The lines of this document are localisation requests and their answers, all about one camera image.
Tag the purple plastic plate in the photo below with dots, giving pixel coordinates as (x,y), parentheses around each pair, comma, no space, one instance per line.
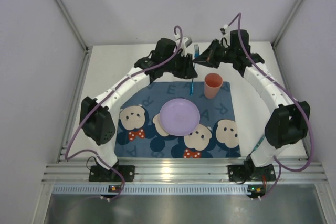
(179,117)

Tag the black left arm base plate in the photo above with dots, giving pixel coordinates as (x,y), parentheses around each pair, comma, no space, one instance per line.
(100,174)

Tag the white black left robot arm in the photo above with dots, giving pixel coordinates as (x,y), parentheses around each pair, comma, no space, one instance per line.
(99,116)

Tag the aluminium mounting rail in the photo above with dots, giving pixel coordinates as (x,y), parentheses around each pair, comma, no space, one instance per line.
(175,171)

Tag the coral plastic cup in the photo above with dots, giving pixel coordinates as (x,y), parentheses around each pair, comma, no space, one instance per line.
(212,85)

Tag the metal spoon patterned handle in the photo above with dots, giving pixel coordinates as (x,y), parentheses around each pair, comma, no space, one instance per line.
(259,143)

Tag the right aluminium frame post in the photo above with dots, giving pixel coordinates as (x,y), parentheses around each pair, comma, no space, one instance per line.
(287,22)

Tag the blue plastic fork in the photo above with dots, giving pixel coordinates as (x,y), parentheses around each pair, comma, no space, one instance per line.
(196,54)

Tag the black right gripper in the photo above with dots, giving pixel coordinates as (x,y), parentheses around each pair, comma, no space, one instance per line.
(216,52)

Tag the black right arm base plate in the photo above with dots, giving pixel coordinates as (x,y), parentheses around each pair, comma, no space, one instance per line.
(240,174)

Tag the blue slotted cable duct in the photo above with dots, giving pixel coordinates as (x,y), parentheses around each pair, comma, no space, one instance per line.
(91,189)

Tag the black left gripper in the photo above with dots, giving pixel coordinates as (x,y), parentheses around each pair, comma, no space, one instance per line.
(182,64)

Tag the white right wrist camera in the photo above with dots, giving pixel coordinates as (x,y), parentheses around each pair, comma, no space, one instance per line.
(225,29)

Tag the aluminium frame post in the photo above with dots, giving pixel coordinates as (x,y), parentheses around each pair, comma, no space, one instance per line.
(70,22)
(287,22)

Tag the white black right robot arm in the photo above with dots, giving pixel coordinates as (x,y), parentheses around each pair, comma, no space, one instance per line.
(289,119)

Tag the left aluminium frame post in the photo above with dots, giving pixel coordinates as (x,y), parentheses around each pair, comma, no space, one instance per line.
(70,22)

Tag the blue bear print placemat cloth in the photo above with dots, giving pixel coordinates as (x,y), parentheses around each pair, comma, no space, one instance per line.
(141,135)

